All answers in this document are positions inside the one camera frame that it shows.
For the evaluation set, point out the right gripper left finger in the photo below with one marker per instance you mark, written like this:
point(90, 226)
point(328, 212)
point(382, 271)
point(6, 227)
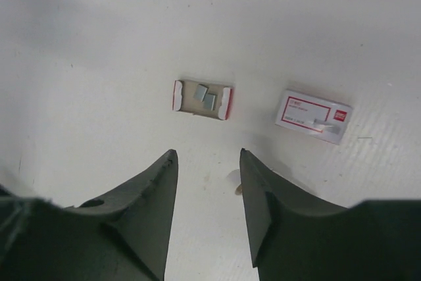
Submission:
point(122, 234)

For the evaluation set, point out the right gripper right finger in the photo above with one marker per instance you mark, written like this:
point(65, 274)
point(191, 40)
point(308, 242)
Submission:
point(294, 235)

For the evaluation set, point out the red white staple box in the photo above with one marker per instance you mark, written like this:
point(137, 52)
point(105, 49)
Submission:
point(320, 118)

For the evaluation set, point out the grey staple strip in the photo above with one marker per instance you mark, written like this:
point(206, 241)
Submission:
point(200, 92)
point(209, 101)

